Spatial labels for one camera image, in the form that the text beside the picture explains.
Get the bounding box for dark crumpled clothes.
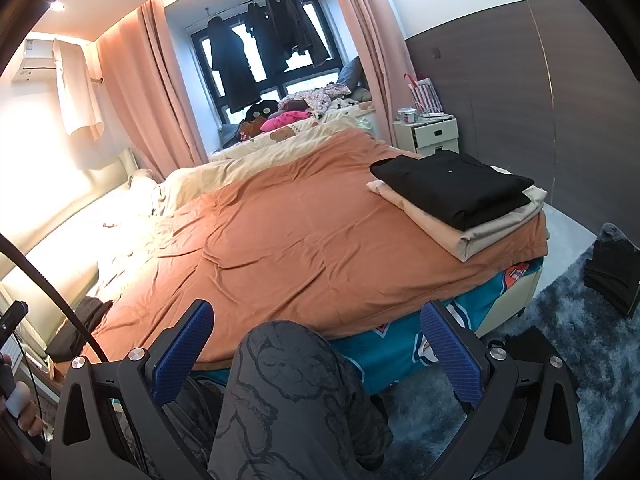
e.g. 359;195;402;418
47;296;115;361

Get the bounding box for white air conditioner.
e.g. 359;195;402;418
11;32;83;81

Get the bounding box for white pillow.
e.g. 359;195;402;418
127;169;166;201

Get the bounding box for black cable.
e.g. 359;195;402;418
0;232;108;363

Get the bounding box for hanging dark clothes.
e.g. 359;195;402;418
245;0;333;68

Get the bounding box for pink curtain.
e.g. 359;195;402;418
95;0;211;183
322;0;416;148

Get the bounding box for orange blanket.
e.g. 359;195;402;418
80;127;551;366

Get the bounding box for cream padded headboard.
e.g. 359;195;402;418
0;147;138;361

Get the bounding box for black jacket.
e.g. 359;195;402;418
369;150;536;232

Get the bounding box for folded beige sheet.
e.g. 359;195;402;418
366;165;548;262

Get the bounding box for hanging black coat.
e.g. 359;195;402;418
207;16;263;113

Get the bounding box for hanging white garment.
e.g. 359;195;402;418
52;39;106;141

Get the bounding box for blue pillow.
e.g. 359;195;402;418
337;56;363;88

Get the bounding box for white nightstand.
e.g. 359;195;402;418
392;115;460;161

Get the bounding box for pink striped bag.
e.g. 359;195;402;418
404;74;443;116

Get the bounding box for person's right leg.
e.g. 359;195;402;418
207;320;393;480

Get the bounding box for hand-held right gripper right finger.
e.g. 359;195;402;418
420;300;586;480

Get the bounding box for black framed window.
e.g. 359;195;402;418
190;0;343;126

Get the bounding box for brown plush toy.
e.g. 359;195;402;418
237;120;266;142

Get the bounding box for bear printed blanket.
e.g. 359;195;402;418
210;102;376;163

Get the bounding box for person's left hand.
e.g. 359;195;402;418
0;395;43;437

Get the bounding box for dark plush toy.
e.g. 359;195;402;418
244;101;278;123

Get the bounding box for dark folded clothes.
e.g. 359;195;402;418
584;240;640;318

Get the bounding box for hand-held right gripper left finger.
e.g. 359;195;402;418
50;299;216;480

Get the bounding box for metal clothes rail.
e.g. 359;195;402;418
187;0;306;31

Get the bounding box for grey shaggy rug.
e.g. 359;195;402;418
370;222;640;480

